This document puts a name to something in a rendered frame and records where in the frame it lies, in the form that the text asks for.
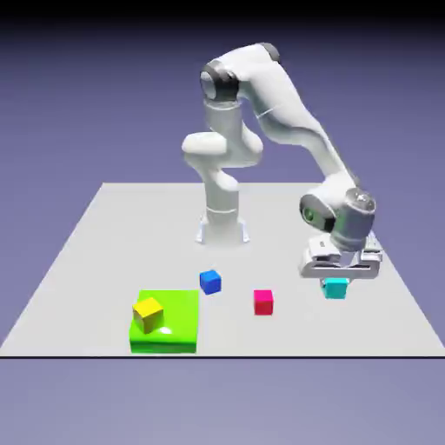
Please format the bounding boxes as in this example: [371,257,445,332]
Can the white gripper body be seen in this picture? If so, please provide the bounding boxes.
[298,250,383,281]

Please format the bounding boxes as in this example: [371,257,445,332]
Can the small yellow cube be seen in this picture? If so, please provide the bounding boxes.
[131,296,165,335]

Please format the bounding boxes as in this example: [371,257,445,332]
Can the small pink cube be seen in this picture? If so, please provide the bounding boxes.
[253,289,275,316]

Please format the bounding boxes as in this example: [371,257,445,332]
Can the large green box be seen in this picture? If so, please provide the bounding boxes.
[129,289,200,355]

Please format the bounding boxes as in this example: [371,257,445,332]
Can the small cyan cube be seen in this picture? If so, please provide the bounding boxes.
[320,277,350,301]

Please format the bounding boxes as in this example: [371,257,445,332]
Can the small blue cube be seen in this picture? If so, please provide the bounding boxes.
[198,269,223,296]

